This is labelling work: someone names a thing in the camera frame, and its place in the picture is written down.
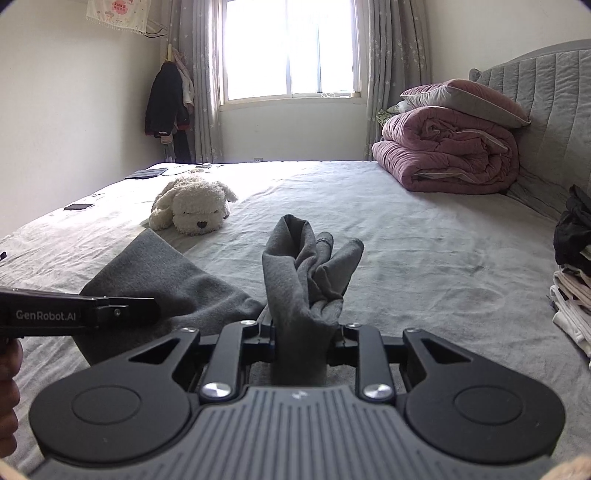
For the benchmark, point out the pink and grey pillow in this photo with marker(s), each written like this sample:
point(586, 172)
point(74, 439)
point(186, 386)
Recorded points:
point(466, 99)

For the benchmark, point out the dark hanging jacket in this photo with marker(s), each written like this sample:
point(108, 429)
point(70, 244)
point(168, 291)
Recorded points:
point(164, 101)

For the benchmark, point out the black tablet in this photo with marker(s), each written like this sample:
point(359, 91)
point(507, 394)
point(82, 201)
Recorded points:
point(147, 173)

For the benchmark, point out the covered air conditioner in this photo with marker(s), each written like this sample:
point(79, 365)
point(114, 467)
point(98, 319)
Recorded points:
point(120, 14)

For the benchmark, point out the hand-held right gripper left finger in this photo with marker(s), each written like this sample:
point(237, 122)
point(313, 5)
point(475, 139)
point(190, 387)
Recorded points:
point(265, 344)

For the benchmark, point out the green floral cloth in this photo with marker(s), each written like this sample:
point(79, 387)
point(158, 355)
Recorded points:
point(388, 115)

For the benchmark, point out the window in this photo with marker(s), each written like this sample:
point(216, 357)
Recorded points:
point(291, 50)

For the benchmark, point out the light hanging garment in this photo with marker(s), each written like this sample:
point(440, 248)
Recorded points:
point(185, 83)

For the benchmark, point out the stack of folded clothes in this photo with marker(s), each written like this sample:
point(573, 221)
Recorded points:
point(575, 277)

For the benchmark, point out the pink folded quilt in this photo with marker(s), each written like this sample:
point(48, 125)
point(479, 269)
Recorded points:
point(443, 152)

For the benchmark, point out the grey t-shirt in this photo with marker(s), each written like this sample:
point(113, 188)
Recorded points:
point(295, 295)

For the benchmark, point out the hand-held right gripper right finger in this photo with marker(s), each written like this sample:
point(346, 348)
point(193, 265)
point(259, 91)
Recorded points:
point(341, 346)

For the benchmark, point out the white plush dog toy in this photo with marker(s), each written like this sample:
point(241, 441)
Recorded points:
point(194, 203)

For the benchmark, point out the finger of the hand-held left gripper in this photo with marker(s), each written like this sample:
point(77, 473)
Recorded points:
point(129, 312)

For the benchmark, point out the person's left hand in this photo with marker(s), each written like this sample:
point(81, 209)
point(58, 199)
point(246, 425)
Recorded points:
point(9, 397)

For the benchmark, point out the grey star-print curtain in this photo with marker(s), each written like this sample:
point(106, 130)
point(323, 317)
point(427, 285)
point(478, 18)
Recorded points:
point(397, 60)
point(201, 69)

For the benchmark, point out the grey quilted headboard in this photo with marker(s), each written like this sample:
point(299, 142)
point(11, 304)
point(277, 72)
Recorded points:
point(554, 115)

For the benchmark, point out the black phone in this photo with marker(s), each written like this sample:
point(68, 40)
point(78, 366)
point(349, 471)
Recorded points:
point(77, 207)

